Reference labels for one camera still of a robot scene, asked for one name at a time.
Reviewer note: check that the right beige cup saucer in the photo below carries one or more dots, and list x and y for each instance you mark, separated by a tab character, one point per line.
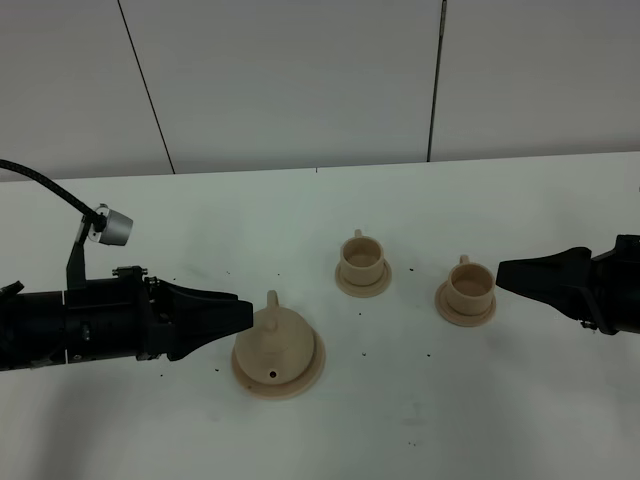
464	310

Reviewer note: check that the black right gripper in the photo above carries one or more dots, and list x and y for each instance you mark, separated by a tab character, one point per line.
608	301

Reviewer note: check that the left beige cup saucer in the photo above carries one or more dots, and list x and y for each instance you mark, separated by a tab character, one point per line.
363	282

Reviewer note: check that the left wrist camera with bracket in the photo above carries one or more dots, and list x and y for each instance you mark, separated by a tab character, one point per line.
106	226

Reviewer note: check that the beige teapot saucer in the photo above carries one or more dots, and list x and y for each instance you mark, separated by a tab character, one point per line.
282	374

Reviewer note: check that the beige teapot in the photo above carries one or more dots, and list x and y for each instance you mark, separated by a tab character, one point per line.
273	327

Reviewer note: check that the left beige teacup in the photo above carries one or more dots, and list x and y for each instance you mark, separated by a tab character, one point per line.
361	250

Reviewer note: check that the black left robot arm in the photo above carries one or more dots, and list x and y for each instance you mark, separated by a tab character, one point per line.
33	328

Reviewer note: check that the right beige teacup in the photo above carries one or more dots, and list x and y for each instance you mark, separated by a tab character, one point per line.
471	278

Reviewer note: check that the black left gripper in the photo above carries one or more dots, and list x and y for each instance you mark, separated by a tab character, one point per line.
116	318

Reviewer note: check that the beige teacup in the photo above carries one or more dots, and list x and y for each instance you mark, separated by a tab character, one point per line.
471	278
361	250

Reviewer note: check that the beige cup saucer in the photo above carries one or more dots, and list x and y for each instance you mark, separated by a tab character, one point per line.
363	282
464	310

